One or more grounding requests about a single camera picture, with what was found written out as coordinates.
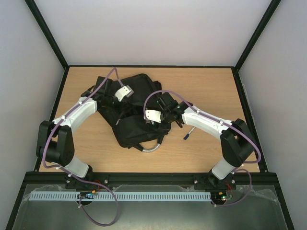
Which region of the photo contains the black backpack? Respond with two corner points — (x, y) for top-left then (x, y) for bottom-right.
(81, 73), (171, 154)

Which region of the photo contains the blue marker pen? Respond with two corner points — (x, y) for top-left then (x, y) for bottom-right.
(183, 127), (195, 140)

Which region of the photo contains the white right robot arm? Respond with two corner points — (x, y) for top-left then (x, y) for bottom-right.
(143, 90), (261, 188)

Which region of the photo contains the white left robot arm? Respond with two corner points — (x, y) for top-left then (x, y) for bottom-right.
(36, 79), (133, 178)

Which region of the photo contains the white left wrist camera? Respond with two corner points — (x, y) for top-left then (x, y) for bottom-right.
(115, 85), (134, 102)

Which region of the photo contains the grey slotted cable duct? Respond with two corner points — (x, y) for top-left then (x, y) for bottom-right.
(29, 191), (212, 202)

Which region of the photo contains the black aluminium frame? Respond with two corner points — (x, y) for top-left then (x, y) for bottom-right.
(6, 0), (294, 230)

